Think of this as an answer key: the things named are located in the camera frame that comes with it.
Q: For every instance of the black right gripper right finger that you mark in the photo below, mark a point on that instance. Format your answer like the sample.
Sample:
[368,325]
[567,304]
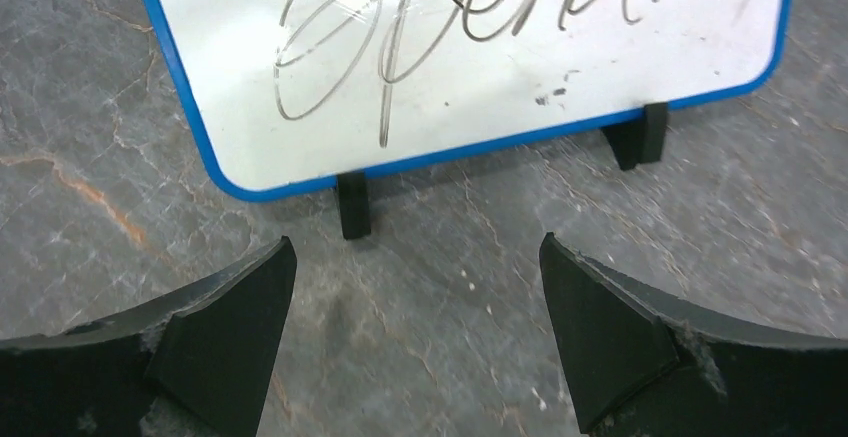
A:
[639,361]

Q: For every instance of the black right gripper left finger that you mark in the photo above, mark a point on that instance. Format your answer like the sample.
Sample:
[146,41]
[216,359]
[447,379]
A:
[194,361]

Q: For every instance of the blue framed whiteboard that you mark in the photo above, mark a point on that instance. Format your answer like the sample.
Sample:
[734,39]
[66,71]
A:
[286,97]

